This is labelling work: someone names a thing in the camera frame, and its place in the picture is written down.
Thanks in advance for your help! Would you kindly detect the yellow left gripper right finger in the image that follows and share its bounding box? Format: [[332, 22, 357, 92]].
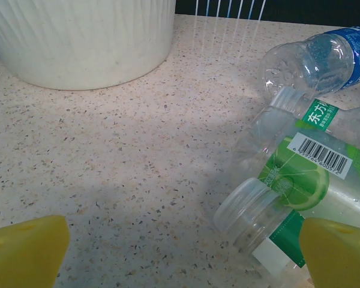
[[299, 217, 360, 288]]

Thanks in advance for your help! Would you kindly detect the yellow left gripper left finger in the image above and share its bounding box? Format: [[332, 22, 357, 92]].
[[0, 215, 71, 288]]

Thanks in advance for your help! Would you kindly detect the clear wide-cap bottle green label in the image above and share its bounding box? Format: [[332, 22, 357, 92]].
[[212, 176, 311, 277]]

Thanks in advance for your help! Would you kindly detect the white ribbed plastic bin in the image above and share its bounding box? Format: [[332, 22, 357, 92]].
[[0, 0, 176, 91]]

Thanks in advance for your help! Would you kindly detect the clear bottle lime picture label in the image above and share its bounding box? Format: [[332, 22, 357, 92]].
[[227, 104, 360, 224]]

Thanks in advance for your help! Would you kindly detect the clear bottle green white label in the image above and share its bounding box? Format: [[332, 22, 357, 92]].
[[268, 87, 360, 139]]

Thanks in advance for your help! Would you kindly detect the clear bottle blue label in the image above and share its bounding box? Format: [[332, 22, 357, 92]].
[[257, 26, 360, 100]]

